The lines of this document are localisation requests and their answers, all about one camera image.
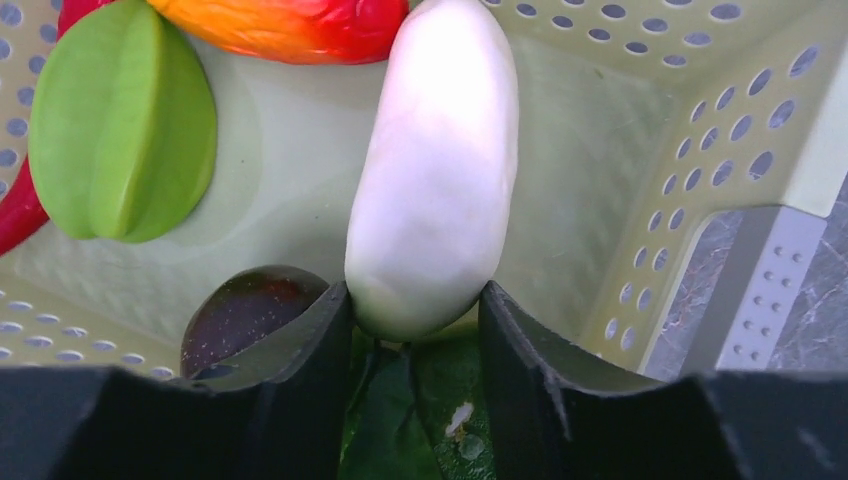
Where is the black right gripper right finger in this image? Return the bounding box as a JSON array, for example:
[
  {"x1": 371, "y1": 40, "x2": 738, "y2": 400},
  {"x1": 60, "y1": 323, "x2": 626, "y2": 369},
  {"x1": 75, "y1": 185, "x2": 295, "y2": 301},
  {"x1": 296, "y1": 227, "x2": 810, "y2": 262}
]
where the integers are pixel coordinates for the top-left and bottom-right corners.
[{"x1": 478, "y1": 282, "x2": 847, "y2": 479}]

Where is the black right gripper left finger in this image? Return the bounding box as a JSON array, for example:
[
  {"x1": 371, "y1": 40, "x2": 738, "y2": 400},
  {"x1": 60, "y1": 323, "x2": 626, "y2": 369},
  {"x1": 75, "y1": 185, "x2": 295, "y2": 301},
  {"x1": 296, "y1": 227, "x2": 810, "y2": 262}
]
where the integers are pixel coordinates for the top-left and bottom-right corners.
[{"x1": 1, "y1": 283, "x2": 353, "y2": 479}]

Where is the white eggplant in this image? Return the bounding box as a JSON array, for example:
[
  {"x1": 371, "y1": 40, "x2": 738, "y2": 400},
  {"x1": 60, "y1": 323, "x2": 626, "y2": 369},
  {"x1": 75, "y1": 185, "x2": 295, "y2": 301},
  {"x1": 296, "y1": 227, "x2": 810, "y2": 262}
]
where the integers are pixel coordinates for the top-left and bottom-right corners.
[{"x1": 344, "y1": 1, "x2": 519, "y2": 343}]

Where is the dark purple plum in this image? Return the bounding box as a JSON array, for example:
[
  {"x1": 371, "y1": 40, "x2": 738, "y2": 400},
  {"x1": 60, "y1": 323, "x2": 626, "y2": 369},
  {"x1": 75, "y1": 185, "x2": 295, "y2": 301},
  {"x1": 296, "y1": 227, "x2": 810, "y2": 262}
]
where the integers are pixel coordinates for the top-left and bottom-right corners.
[{"x1": 180, "y1": 265, "x2": 329, "y2": 378}]

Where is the dark green round fruit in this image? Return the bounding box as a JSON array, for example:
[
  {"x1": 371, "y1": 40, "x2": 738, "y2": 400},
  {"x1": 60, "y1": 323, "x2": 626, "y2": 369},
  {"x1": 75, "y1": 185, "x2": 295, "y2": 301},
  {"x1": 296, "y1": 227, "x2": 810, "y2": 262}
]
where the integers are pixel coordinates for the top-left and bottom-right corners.
[{"x1": 338, "y1": 325, "x2": 496, "y2": 480}]

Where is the light green starfruit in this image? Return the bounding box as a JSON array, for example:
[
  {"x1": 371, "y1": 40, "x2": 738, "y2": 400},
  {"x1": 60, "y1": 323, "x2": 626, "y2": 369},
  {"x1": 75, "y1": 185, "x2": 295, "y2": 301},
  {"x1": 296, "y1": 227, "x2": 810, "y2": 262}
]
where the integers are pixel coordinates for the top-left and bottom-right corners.
[{"x1": 28, "y1": 1, "x2": 217, "y2": 243}]

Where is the red orange pepper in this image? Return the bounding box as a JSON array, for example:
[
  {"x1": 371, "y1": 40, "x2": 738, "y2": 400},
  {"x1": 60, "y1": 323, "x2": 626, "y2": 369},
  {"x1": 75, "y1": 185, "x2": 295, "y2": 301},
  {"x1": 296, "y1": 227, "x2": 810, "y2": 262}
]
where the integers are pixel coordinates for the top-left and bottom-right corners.
[{"x1": 1, "y1": 1, "x2": 411, "y2": 256}]

